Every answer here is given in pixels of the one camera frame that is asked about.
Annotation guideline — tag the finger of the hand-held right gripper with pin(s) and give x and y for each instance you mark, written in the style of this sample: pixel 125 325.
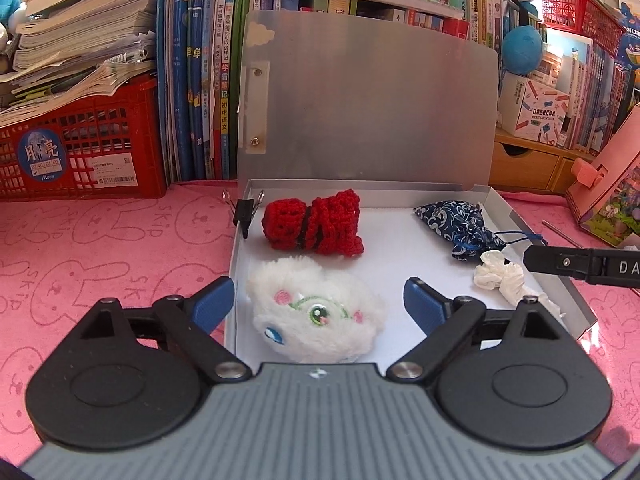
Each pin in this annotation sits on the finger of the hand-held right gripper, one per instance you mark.
pixel 575 262

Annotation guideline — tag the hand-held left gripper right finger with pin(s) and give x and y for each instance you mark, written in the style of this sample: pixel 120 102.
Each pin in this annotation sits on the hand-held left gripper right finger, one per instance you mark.
pixel 425 305

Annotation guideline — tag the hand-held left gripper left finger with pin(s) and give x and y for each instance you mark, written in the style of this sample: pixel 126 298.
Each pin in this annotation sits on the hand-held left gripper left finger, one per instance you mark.
pixel 212 305

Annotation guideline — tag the white cloth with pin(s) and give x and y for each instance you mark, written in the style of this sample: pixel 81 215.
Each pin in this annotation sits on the white cloth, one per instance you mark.
pixel 500 275

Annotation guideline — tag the white fluffy plush toy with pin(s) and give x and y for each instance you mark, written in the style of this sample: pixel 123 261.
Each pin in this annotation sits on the white fluffy plush toy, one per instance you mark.
pixel 315 310

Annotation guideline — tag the red crochet bundle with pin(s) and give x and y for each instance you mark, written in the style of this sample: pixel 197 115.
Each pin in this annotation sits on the red crochet bundle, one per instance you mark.
pixel 320 225

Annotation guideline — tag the silver box with lid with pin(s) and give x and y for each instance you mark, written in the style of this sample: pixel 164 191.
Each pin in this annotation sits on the silver box with lid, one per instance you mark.
pixel 375 110

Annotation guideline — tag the thin metal rod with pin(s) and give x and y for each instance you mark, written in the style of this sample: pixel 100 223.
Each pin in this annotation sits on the thin metal rod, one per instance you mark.
pixel 562 234

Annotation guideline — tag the pink house-shaped box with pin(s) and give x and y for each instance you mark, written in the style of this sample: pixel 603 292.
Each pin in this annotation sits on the pink house-shaped box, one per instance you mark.
pixel 610 185

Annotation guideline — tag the black binder clip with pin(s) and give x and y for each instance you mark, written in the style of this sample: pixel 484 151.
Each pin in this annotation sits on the black binder clip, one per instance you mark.
pixel 245 212

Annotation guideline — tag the wooden drawer organizer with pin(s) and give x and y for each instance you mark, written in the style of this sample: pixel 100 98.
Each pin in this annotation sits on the wooden drawer organizer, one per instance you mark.
pixel 525 162

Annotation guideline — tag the pink bunny-pattern mat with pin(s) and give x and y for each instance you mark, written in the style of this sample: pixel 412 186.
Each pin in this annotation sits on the pink bunny-pattern mat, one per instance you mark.
pixel 100 240

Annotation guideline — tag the white printed carton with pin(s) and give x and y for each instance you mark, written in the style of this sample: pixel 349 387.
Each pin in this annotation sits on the white printed carton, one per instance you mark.
pixel 535 107

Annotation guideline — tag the row of slim colourful books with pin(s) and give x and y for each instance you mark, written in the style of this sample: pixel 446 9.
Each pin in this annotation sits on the row of slim colourful books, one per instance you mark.
pixel 590 100

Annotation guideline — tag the large red plastic basket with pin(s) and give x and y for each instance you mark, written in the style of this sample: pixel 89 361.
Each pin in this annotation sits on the large red plastic basket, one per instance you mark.
pixel 115 125

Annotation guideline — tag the blue plush ball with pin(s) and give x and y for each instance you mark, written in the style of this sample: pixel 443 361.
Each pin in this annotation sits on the blue plush ball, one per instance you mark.
pixel 522 50

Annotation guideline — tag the row of tall blue books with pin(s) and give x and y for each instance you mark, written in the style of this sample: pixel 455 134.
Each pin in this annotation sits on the row of tall blue books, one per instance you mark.
pixel 200 85

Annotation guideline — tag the blue printed box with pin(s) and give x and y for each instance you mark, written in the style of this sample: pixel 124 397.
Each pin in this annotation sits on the blue printed box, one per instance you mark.
pixel 631 35

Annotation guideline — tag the small red mesh basket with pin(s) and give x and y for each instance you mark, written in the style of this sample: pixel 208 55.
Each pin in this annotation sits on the small red mesh basket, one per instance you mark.
pixel 580 17

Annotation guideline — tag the row of books behind lid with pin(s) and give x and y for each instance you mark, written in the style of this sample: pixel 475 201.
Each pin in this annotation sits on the row of books behind lid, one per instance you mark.
pixel 480 15

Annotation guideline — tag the stack of papers and books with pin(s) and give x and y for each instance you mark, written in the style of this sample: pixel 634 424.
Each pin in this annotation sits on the stack of papers and books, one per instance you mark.
pixel 75 35

